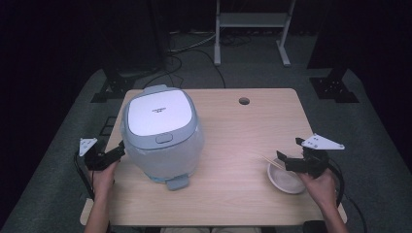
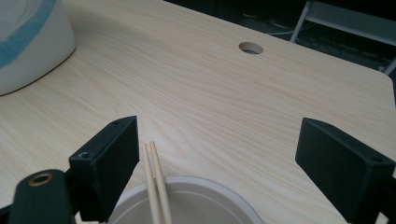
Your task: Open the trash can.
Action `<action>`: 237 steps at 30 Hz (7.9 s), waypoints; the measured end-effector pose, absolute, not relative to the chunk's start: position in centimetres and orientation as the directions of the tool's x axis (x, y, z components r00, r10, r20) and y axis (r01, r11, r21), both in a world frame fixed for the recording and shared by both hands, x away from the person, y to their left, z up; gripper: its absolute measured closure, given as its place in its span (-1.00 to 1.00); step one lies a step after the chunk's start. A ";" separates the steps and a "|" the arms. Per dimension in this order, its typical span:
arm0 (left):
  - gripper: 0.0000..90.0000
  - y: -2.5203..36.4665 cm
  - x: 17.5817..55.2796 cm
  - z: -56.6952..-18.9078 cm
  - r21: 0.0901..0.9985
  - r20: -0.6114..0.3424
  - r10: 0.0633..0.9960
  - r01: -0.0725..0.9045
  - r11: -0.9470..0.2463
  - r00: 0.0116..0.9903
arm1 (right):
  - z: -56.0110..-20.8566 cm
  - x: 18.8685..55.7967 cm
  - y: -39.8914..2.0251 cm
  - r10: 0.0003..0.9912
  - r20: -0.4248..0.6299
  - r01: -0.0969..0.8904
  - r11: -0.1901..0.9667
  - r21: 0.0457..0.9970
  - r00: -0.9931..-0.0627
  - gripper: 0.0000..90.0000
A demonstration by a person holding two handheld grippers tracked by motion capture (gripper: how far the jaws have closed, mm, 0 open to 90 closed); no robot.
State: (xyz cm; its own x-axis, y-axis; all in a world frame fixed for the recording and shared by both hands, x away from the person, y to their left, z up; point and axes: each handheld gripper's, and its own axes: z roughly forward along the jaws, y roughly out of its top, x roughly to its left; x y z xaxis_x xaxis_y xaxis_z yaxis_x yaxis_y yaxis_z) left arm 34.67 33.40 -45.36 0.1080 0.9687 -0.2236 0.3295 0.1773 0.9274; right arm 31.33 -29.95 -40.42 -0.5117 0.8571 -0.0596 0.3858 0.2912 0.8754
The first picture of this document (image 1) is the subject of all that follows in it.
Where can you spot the thin wooden chopstick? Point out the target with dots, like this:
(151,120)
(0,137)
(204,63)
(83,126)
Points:
(270,161)
(275,166)

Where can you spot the blue-grey pedal trash can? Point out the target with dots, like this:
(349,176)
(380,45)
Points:
(162,116)

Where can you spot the person's left hand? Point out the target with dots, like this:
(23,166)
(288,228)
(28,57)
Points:
(103,179)

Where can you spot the white metal stand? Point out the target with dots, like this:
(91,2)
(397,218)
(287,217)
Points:
(252,21)

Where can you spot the white ceramic bowl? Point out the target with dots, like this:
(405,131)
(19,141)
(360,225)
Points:
(286,183)

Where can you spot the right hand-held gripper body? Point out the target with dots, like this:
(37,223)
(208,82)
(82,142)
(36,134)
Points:
(312,158)

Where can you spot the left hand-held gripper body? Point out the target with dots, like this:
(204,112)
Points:
(95,158)

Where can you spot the person's right hand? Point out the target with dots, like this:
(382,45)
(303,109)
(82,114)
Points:
(319,189)

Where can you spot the black stand base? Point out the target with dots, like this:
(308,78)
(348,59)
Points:
(120,84)
(333,87)

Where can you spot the black chair part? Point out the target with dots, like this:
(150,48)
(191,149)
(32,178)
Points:
(314,227)

